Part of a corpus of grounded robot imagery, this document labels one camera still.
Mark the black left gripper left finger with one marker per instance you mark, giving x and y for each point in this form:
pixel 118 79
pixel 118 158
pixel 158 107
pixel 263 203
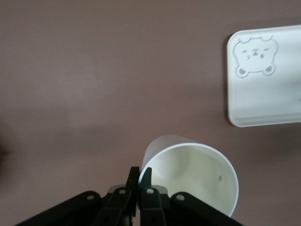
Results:
pixel 117 207

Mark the white bear print tray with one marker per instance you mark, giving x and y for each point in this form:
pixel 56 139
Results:
pixel 265 99

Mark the brown leather table mat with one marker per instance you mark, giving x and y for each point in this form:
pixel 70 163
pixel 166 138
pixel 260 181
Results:
pixel 94 82

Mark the white IKEA cup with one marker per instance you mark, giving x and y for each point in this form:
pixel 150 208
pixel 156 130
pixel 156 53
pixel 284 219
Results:
pixel 195 169

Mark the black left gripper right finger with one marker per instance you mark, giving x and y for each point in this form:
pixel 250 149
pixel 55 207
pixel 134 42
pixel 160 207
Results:
pixel 151 207

